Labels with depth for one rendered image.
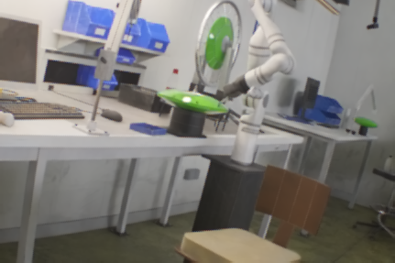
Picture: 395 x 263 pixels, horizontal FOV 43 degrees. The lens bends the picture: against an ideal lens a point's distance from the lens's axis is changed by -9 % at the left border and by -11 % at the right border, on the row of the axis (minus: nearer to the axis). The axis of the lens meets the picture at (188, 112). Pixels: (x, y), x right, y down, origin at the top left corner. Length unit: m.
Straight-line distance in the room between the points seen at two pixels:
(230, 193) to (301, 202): 0.33
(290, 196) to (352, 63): 4.83
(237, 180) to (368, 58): 4.76
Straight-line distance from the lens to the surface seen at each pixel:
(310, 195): 2.10
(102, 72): 1.81
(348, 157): 6.83
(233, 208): 2.28
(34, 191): 1.73
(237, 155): 2.32
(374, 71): 6.79
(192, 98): 2.22
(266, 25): 2.14
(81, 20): 2.79
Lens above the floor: 1.23
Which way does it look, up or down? 6 degrees down
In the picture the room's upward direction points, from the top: 14 degrees clockwise
